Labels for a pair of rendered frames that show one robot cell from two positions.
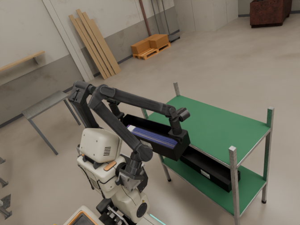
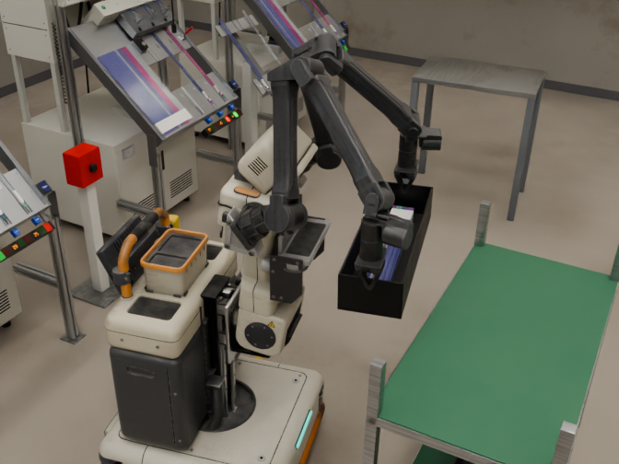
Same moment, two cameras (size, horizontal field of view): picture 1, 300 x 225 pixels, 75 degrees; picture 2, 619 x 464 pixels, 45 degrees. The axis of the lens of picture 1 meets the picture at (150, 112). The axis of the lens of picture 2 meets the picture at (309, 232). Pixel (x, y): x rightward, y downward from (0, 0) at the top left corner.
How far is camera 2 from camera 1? 136 cm
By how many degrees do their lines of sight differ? 46
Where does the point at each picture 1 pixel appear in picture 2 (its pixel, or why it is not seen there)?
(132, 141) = (279, 179)
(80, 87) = (317, 45)
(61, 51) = not seen: outside the picture
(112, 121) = (279, 122)
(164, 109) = (362, 184)
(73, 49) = not seen: outside the picture
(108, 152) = (258, 170)
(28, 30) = not seen: outside the picture
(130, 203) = (245, 294)
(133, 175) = (239, 225)
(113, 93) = (303, 82)
